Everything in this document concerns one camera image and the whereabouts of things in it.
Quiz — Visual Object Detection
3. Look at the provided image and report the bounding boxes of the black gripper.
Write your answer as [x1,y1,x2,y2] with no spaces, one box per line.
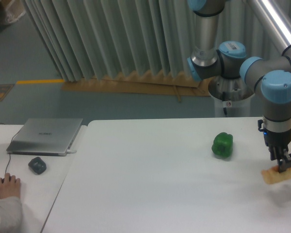
[258,118,291,173]

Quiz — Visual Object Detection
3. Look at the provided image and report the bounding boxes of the toast bread slice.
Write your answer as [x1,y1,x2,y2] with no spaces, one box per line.
[261,165,291,184]

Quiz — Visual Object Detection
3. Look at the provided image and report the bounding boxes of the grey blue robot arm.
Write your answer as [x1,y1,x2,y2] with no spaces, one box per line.
[187,0,291,173]

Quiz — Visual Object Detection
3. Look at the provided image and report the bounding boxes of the grey sleeved forearm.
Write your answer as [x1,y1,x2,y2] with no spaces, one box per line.
[0,197,23,233]

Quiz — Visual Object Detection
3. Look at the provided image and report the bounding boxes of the person's right hand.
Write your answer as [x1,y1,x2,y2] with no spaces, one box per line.
[0,177,21,200]

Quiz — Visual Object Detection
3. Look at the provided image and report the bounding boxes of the green bell pepper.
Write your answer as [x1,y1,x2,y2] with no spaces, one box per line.
[211,132,233,159]

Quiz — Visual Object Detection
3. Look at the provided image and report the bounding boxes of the brown cardboard sheet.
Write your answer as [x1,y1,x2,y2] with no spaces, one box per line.
[61,70,212,102]

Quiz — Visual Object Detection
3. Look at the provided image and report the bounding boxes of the white usb plug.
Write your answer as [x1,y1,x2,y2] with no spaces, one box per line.
[66,150,77,154]

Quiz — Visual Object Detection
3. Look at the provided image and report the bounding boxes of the pale green pleated curtain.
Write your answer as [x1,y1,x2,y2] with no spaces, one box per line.
[21,0,291,81]

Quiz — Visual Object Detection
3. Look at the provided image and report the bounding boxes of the silver closed laptop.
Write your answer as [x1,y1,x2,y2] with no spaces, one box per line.
[6,118,83,156]

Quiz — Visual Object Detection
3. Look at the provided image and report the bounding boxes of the black earbuds case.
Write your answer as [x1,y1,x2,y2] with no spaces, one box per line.
[28,157,47,175]

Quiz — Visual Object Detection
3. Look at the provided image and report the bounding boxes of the clear plastic bag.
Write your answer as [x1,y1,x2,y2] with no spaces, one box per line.
[0,0,26,25]

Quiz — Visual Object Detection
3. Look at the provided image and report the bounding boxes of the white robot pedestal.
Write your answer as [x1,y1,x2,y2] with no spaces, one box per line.
[208,76,254,117]

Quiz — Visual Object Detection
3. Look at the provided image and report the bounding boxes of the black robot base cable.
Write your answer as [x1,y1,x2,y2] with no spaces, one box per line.
[222,91,228,117]

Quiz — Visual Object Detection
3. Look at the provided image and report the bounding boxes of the black mouse cable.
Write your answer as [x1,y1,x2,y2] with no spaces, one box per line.
[0,123,22,176]

